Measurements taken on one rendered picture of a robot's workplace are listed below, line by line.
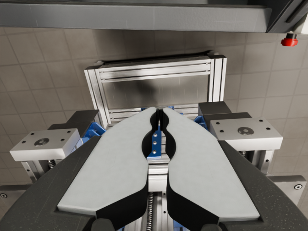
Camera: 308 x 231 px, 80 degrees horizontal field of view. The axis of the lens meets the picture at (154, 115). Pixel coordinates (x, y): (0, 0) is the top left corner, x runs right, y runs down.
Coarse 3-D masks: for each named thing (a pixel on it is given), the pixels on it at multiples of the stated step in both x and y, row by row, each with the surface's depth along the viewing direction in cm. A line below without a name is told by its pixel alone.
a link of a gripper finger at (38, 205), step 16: (64, 160) 8; (80, 160) 8; (48, 176) 7; (64, 176) 7; (32, 192) 6; (48, 192) 6; (64, 192) 6; (16, 208) 6; (32, 208) 6; (48, 208) 6; (0, 224) 5; (16, 224) 5; (32, 224) 5; (48, 224) 5; (64, 224) 5; (80, 224) 5
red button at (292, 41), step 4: (288, 36) 47; (292, 36) 46; (296, 36) 47; (284, 40) 47; (288, 40) 47; (292, 40) 47; (296, 40) 47; (284, 44) 48; (288, 44) 47; (292, 44) 47; (296, 44) 47
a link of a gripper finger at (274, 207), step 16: (224, 144) 9; (240, 160) 8; (240, 176) 7; (256, 176) 7; (256, 192) 6; (272, 192) 6; (256, 208) 6; (272, 208) 6; (288, 208) 6; (224, 224) 5; (240, 224) 5; (256, 224) 5; (272, 224) 5; (288, 224) 5; (304, 224) 5
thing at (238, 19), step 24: (0, 0) 33; (0, 24) 35; (24, 24) 35; (48, 24) 35; (72, 24) 34; (96, 24) 34; (120, 24) 34; (144, 24) 34; (168, 24) 34; (192, 24) 34; (216, 24) 34; (240, 24) 33; (264, 24) 33
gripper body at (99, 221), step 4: (96, 220) 5; (100, 220) 5; (104, 220) 5; (108, 220) 5; (92, 224) 5; (96, 224) 5; (100, 224) 5; (104, 224) 5; (108, 224) 5; (208, 224) 5; (212, 224) 5; (92, 228) 5; (96, 228) 5; (100, 228) 5; (104, 228) 5; (108, 228) 5; (112, 228) 5; (204, 228) 5; (208, 228) 5; (212, 228) 5; (216, 228) 5; (220, 228) 5
